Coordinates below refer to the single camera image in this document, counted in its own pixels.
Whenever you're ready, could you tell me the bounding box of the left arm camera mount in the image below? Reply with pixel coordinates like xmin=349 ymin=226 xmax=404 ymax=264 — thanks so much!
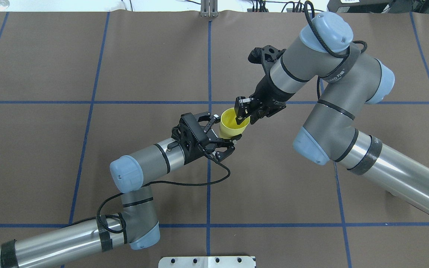
xmin=171 ymin=113 xmax=209 ymax=154

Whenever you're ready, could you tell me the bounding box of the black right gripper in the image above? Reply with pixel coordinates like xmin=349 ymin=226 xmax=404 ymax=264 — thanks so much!
xmin=235 ymin=74 xmax=287 ymax=125

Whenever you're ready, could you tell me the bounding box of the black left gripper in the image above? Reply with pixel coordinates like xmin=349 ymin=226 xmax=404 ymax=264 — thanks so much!
xmin=179 ymin=113 xmax=242 ymax=164

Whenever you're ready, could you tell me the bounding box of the aluminium frame post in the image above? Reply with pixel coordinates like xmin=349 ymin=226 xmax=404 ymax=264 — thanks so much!
xmin=200 ymin=0 xmax=219 ymax=17

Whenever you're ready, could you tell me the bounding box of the yellow plastic cup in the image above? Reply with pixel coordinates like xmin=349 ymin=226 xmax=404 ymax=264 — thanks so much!
xmin=219 ymin=108 xmax=250 ymax=139

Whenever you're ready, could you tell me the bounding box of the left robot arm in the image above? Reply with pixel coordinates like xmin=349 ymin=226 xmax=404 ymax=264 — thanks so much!
xmin=0 ymin=122 xmax=242 ymax=268

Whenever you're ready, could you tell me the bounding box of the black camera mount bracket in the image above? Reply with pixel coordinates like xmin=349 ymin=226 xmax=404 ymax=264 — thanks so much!
xmin=248 ymin=45 xmax=286 ymax=74

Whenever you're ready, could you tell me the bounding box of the brown paper table mat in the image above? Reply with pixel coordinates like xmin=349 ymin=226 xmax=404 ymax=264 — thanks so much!
xmin=0 ymin=10 xmax=429 ymax=268

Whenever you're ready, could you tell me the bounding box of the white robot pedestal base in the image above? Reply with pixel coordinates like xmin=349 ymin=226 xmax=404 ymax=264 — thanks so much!
xmin=158 ymin=256 xmax=257 ymax=268

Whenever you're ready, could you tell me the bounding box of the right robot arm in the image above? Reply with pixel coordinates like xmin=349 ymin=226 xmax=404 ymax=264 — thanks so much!
xmin=220 ymin=12 xmax=429 ymax=215

